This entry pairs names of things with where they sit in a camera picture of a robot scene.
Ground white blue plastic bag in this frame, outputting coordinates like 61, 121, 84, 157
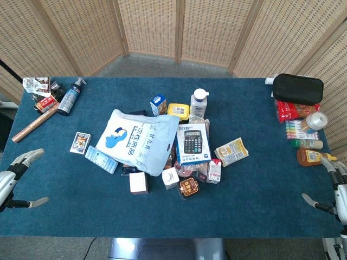
95, 108, 180, 177

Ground white pink square box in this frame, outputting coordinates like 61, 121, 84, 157
129, 172, 150, 195

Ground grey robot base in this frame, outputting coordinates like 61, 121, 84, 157
107, 237, 227, 260

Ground snack wrappers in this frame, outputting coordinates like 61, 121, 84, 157
22, 76, 52, 98

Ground yellow snack packets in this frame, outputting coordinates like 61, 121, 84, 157
214, 137, 249, 168

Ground dark blue snack packet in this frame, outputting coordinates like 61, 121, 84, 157
121, 163, 142, 177

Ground grey metal stand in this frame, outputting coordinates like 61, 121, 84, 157
322, 229, 347, 260

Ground yellow lidded container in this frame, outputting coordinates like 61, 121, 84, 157
167, 102, 190, 121

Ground amber sauce bottle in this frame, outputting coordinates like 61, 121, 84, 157
295, 147, 338, 167

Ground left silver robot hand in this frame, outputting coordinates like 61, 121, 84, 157
0, 148, 50, 213

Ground white cube box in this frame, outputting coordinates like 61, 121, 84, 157
162, 167, 180, 190

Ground dark brown hexagonal box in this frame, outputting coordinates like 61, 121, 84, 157
177, 177, 200, 200

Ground clear round red pack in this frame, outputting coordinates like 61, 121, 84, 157
173, 160, 210, 180

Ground black floor cable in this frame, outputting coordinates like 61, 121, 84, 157
85, 237, 97, 260

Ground blue felt table cover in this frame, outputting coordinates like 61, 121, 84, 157
0, 77, 343, 239

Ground woven bamboo folding screen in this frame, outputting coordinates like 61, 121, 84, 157
0, 0, 347, 165

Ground coloured highlighter set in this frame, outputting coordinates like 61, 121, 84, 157
285, 120, 321, 140

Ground red snack bag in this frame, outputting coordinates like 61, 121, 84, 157
274, 99, 321, 124

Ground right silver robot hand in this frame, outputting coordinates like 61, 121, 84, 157
301, 157, 347, 225

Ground black zip pouch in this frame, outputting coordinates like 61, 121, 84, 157
272, 73, 325, 106

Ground black crumpled packet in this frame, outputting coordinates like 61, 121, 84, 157
49, 80, 66, 100

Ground black bar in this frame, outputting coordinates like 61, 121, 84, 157
0, 58, 23, 85

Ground clear wrapped biscuit pack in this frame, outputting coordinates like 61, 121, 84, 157
188, 113, 211, 131

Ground small white drink carton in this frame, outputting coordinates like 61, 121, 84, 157
206, 159, 222, 185

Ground playing card box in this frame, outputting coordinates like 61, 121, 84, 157
69, 132, 92, 155

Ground green capped spice bottle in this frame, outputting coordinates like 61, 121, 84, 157
291, 138, 324, 151

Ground light blue tissue pack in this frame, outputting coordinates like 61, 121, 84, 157
84, 145, 119, 175

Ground brown paper roll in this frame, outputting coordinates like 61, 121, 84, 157
11, 102, 60, 144

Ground red patterned snack packet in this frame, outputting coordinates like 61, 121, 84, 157
164, 143, 177, 171

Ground red snack box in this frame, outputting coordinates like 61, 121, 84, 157
35, 95, 59, 114

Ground blue white small carton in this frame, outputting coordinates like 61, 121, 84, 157
150, 94, 168, 117

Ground dark blue pump bottle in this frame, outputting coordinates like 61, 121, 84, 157
56, 77, 88, 117

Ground blue calculator box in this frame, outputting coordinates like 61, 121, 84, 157
175, 123, 212, 166

